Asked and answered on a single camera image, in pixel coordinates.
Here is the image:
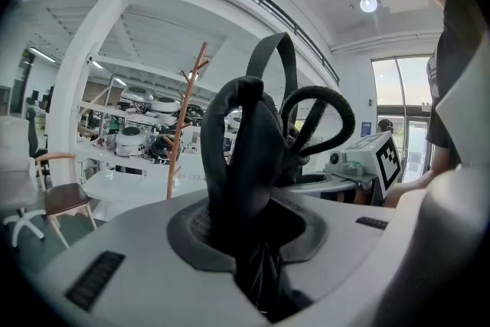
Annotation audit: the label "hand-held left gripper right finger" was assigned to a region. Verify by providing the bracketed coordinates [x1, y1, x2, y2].
[277, 191, 398, 327]

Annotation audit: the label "white metal shelf unit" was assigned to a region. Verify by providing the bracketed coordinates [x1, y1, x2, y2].
[74, 74, 238, 221]

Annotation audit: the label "person's right forearm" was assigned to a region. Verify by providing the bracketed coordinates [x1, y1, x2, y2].
[384, 164, 441, 208]

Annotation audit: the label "black bag with straps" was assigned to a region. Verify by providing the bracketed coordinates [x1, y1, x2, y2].
[199, 31, 357, 323]

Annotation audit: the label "black office chair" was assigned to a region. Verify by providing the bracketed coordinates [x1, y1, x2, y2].
[25, 107, 49, 160]

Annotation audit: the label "white ceiling air conditioner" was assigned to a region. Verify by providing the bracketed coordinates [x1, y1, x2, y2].
[381, 0, 432, 15]

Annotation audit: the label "person's black shirt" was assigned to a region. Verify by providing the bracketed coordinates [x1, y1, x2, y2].
[426, 0, 489, 165]

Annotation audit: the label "white office chair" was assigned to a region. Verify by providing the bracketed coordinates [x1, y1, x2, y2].
[0, 114, 47, 249]

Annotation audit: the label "wooden chair with brown seat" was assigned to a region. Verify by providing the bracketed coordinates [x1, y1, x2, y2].
[36, 152, 99, 249]

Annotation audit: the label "white round helmet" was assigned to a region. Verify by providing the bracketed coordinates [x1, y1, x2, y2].
[149, 96, 181, 115]
[113, 126, 149, 157]

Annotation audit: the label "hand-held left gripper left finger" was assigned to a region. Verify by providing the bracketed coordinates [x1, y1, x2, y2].
[36, 190, 270, 327]

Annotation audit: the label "brown wooden coat rack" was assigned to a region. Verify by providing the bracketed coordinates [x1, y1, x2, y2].
[163, 41, 214, 201]

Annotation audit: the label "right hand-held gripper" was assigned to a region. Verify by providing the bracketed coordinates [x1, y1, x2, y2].
[292, 129, 403, 206]

